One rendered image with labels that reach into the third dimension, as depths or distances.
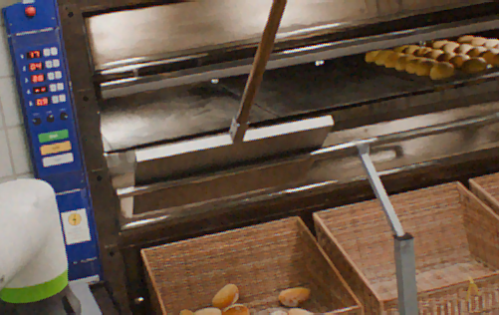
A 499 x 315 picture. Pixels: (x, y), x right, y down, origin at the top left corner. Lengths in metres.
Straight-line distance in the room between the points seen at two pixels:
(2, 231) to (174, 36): 1.39
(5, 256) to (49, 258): 0.16
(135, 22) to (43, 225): 1.27
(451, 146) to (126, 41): 1.20
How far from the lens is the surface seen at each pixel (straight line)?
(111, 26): 2.47
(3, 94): 2.45
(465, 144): 2.95
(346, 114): 2.72
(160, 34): 2.48
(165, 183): 2.17
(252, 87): 1.88
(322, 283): 2.62
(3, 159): 2.49
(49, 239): 1.34
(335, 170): 2.74
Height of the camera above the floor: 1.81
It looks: 15 degrees down
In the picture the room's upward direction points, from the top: 8 degrees counter-clockwise
